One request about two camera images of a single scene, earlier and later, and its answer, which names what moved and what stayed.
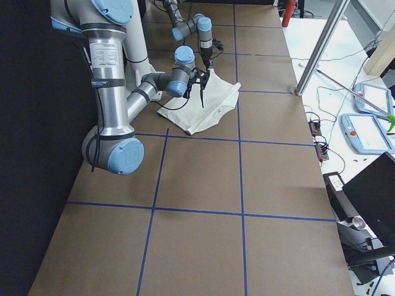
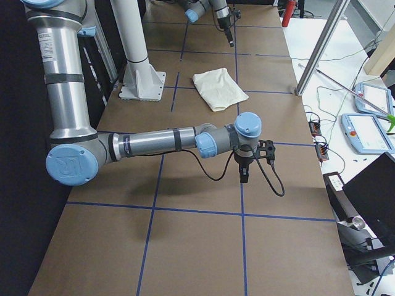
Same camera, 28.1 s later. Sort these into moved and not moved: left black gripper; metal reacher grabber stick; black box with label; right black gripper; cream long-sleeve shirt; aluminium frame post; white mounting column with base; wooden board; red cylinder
Moved: cream long-sleeve shirt; left black gripper; right black gripper
Not moved: white mounting column with base; aluminium frame post; black box with label; metal reacher grabber stick; red cylinder; wooden board
